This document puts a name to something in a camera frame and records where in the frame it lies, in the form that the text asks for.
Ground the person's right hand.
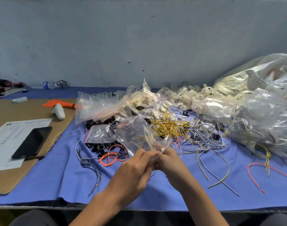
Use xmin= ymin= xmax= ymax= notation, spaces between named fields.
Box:
xmin=155 ymin=147 xmax=201 ymax=194

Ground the person's left hand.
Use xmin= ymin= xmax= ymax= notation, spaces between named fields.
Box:
xmin=106 ymin=148 xmax=160 ymax=208

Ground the orange wire loop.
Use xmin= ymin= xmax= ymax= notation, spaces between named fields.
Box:
xmin=98 ymin=144 xmax=129 ymax=168

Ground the pile of grey white wires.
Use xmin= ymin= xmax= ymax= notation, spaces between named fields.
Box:
xmin=181 ymin=122 xmax=229 ymax=153

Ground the clear zip plastic bag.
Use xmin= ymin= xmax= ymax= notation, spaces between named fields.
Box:
xmin=116 ymin=115 xmax=172 ymax=156

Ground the pile of yellow wires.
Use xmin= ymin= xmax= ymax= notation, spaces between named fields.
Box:
xmin=150 ymin=112 xmax=191 ymax=139

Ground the long yellow green wire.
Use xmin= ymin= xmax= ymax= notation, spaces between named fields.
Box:
xmin=196 ymin=150 xmax=240 ymax=197

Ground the red-zip plastic bag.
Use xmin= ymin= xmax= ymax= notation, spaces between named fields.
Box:
xmin=84 ymin=124 xmax=117 ymax=144

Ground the pile of black plastic rings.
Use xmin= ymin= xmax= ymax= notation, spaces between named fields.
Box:
xmin=83 ymin=116 xmax=135 ymax=158

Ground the pile of white plastic wheels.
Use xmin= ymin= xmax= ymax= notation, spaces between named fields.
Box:
xmin=158 ymin=82 xmax=229 ymax=111

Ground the heap of plastic bags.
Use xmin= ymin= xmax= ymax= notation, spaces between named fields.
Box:
xmin=122 ymin=78 xmax=175 ymax=118

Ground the stack of plastic bags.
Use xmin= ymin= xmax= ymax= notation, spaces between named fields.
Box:
xmin=75 ymin=91 xmax=130 ymax=124

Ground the red wire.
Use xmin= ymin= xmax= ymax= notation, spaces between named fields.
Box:
xmin=247 ymin=162 xmax=287 ymax=193

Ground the pile of large plastic bags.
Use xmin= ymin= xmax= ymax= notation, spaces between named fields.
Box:
xmin=200 ymin=54 xmax=287 ymax=158

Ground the person's right forearm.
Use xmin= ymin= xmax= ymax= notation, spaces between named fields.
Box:
xmin=181 ymin=181 xmax=229 ymax=226

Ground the blue cloth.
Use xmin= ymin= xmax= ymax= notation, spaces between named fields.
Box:
xmin=0 ymin=87 xmax=287 ymax=212

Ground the white handheld device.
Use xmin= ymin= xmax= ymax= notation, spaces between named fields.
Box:
xmin=50 ymin=103 xmax=66 ymax=121

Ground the orange tie bundle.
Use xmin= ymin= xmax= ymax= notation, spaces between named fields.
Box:
xmin=42 ymin=99 xmax=80 ymax=110

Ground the black smartphone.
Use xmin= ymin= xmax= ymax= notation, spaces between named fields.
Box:
xmin=11 ymin=126 xmax=53 ymax=159

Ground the clear plastic water bottle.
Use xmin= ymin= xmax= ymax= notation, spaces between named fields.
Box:
xmin=30 ymin=81 xmax=57 ymax=89

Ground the brown cardboard sheet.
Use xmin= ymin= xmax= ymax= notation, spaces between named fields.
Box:
xmin=0 ymin=98 xmax=77 ymax=195

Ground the white paper sheet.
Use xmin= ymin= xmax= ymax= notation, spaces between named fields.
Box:
xmin=0 ymin=118 xmax=54 ymax=172

